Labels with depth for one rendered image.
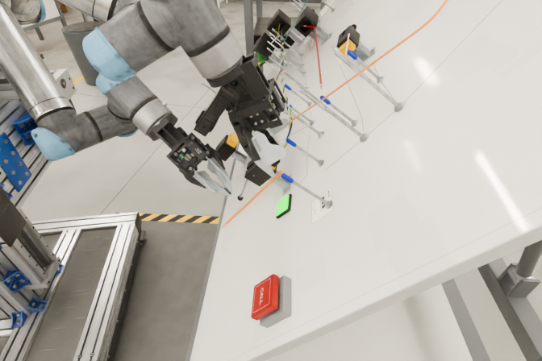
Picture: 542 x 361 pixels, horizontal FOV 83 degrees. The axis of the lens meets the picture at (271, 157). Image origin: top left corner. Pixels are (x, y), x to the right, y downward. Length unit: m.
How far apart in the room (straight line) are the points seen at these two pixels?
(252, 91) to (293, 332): 0.35
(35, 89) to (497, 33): 0.80
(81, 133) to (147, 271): 1.30
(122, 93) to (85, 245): 1.32
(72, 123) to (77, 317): 1.09
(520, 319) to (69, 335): 1.51
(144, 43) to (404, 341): 0.79
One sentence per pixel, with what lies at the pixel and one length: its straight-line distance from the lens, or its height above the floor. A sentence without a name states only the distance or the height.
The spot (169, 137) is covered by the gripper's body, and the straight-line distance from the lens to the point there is 0.67.
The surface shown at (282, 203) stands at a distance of 0.61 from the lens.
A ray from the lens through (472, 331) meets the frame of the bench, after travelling 0.93.
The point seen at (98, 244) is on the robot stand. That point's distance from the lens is 1.89.
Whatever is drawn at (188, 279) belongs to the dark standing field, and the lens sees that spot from 1.85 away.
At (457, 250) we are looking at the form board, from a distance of 0.35.
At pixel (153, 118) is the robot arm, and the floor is 1.23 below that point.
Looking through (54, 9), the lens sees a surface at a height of 0.50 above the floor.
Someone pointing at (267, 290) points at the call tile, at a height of 1.12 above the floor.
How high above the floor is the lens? 1.55
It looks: 38 degrees down
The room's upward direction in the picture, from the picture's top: straight up
